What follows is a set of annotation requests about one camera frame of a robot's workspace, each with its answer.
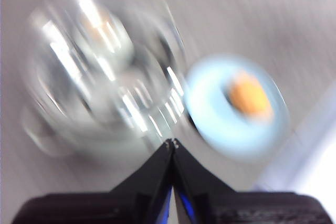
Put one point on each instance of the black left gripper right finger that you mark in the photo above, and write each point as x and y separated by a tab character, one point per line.
210	197

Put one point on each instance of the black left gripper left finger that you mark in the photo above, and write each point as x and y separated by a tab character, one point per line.
136	195

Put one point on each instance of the brown potato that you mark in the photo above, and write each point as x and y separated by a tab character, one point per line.
250	98

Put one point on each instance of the glass lid with green knob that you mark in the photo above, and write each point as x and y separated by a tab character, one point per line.
105	51

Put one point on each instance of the blue round plate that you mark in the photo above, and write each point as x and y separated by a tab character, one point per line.
215	124

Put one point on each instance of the pale green electric steamer pot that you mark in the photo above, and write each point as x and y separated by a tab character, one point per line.
78	136

